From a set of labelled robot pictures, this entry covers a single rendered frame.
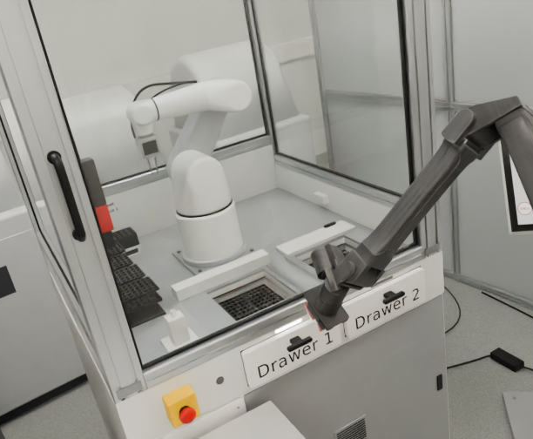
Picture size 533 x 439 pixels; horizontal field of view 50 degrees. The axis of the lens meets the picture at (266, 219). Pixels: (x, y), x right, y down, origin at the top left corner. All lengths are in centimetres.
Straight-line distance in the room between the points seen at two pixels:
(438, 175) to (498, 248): 207
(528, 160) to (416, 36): 58
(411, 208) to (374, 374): 74
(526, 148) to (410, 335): 88
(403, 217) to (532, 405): 157
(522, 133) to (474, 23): 185
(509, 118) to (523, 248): 203
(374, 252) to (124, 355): 61
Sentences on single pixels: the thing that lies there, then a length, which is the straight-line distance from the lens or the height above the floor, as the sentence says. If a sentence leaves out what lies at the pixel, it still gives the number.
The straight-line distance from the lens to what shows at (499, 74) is 291.
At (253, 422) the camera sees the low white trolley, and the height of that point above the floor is 76.
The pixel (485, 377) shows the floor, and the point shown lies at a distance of 281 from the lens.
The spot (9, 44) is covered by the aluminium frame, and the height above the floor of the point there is 175.
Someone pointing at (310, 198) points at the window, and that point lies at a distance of 145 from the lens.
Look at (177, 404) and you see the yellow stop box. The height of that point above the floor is 90.
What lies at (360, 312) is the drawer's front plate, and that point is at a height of 89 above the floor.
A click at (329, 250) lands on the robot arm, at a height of 119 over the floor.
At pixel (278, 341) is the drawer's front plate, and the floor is 92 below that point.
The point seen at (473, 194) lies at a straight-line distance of 319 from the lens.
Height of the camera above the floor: 179
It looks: 23 degrees down
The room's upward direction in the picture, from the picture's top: 10 degrees counter-clockwise
